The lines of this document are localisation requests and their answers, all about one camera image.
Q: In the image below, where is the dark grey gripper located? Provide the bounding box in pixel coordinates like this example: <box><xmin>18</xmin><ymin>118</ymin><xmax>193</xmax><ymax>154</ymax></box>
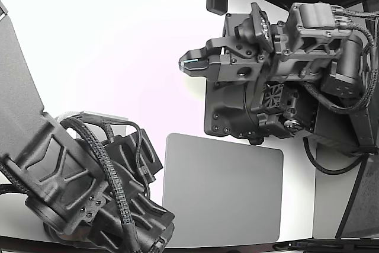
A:
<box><xmin>179</xmin><ymin>13</ymin><xmax>275</xmax><ymax>84</ymax></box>

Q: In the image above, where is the grey rounded rectangular mat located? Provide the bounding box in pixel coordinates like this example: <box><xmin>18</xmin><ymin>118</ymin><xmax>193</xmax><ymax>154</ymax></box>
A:
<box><xmin>162</xmin><ymin>133</ymin><xmax>284</xmax><ymax>242</ymax></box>

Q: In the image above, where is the black diagonal strut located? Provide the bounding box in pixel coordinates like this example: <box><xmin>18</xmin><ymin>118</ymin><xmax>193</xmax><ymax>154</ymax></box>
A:
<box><xmin>335</xmin><ymin>146</ymin><xmax>374</xmax><ymax>239</ymax></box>

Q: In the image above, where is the dark speckled side panel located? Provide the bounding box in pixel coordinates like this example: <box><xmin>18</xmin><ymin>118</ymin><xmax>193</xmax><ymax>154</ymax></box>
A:
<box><xmin>343</xmin><ymin>158</ymin><xmax>379</xmax><ymax>239</ymax></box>

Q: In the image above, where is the black wrist camera with ring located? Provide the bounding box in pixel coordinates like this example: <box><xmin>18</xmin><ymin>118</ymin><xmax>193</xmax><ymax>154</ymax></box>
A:
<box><xmin>233</xmin><ymin>1</ymin><xmax>275</xmax><ymax>58</ymax></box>

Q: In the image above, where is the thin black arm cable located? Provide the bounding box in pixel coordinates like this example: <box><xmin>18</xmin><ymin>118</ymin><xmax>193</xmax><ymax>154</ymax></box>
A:
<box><xmin>111</xmin><ymin>121</ymin><xmax>155</xmax><ymax>199</ymax></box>

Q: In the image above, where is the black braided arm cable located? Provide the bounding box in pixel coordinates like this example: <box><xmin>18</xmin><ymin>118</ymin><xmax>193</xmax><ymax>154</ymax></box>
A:
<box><xmin>57</xmin><ymin>116</ymin><xmax>140</xmax><ymax>253</ymax></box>
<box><xmin>301</xmin><ymin>5</ymin><xmax>379</xmax><ymax>114</ymax></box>
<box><xmin>0</xmin><ymin>162</ymin><xmax>30</xmax><ymax>199</ymax></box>

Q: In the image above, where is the smooth black loop cable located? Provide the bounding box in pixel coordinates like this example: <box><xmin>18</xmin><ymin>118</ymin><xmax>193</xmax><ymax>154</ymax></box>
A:
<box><xmin>303</xmin><ymin>136</ymin><xmax>367</xmax><ymax>176</ymax></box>

